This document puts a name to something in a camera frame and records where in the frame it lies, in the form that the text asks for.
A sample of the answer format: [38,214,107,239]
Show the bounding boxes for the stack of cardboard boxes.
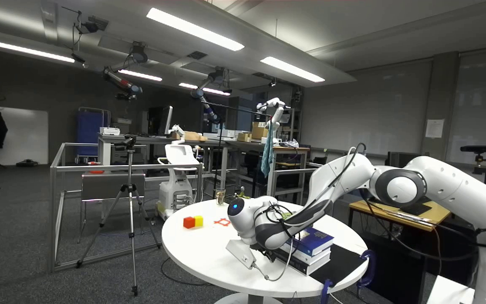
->
[237,122,270,143]

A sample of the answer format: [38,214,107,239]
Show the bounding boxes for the dark blue thick book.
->
[268,249,332,276]

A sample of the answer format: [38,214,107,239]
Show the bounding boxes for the white book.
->
[285,247,332,266]

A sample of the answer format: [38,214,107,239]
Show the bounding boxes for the blue clamp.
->
[356,250,377,293]
[320,279,333,304]

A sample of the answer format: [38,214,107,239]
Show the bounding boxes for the black mat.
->
[310,244,368,288]

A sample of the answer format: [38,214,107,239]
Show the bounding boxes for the teal cloth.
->
[261,122,275,178]

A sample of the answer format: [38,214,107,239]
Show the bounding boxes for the white wheeled machine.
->
[156,144,202,220]

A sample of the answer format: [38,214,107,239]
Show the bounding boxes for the long grey workbench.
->
[97,133,311,199]

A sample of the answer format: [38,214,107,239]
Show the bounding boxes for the monitor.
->
[158,105,174,136]

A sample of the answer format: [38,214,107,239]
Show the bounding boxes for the wooden desk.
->
[348,198,452,271]

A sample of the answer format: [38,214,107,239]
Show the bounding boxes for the ceiling light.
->
[0,35,76,64]
[146,7,245,52]
[260,56,326,83]
[117,68,163,82]
[178,82,231,97]

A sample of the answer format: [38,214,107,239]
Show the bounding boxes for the paper notice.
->
[425,119,445,139]

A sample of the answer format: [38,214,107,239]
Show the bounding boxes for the blue trolley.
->
[76,106,111,164]

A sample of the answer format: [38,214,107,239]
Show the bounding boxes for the whiteboard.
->
[0,106,49,166]

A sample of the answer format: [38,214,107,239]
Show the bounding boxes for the black cable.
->
[160,257,211,286]

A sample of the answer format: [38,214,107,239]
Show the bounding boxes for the camera on tripod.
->
[76,135,162,296]

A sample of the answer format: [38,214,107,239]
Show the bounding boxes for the aluminium frame enclosure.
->
[49,142,204,272]

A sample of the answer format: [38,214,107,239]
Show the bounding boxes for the camera on mount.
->
[460,144,486,174]

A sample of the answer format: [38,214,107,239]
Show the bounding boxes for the ceiling camera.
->
[73,15,109,35]

